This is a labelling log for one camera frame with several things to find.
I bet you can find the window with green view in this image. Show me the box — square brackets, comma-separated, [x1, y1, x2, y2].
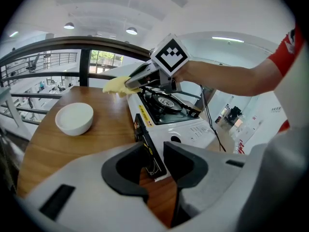
[89, 49, 124, 74]

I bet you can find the person's red shirt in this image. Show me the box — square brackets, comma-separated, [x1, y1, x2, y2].
[267, 24, 306, 133]

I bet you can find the white bowl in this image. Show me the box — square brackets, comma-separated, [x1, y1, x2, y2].
[55, 102, 94, 136]

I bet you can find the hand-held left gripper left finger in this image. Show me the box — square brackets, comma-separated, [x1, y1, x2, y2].
[16, 141, 171, 232]

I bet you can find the yellow cloth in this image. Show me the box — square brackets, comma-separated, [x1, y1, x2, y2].
[102, 75, 142, 98]

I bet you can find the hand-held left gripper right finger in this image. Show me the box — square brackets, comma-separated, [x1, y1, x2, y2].
[163, 141, 253, 229]

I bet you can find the white portable gas stove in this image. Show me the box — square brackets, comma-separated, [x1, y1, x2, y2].
[126, 85, 219, 182]

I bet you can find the person's right forearm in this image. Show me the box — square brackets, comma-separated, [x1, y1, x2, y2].
[173, 60, 283, 97]

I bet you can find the black cable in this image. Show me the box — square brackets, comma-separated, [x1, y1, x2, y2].
[199, 84, 227, 153]

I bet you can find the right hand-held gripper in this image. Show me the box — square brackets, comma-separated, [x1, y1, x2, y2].
[124, 32, 191, 94]

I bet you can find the black office chair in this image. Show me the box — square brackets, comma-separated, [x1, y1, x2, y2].
[25, 53, 41, 73]

